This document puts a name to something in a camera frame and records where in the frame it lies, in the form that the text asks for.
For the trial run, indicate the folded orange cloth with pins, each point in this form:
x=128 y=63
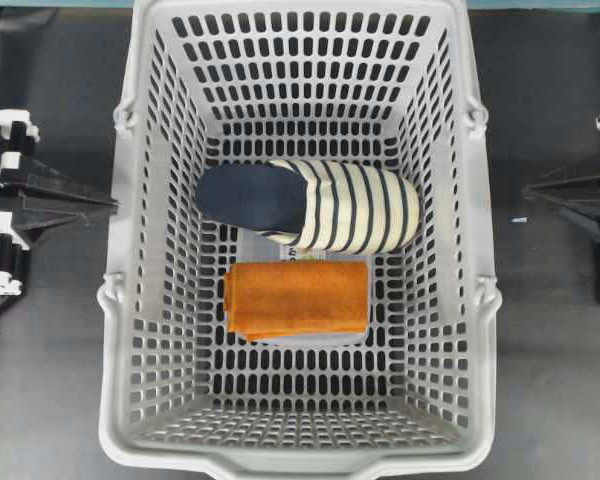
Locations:
x=269 y=300

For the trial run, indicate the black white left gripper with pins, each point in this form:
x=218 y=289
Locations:
x=24 y=218

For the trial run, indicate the white flat package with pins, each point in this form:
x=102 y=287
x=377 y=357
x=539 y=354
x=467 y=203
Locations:
x=252 y=248

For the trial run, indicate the grey plastic shopping basket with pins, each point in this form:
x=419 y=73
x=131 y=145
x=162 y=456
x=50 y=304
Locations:
x=387 y=84

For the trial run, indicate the navy striped cream slipper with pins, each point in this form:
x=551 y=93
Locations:
x=313 y=205

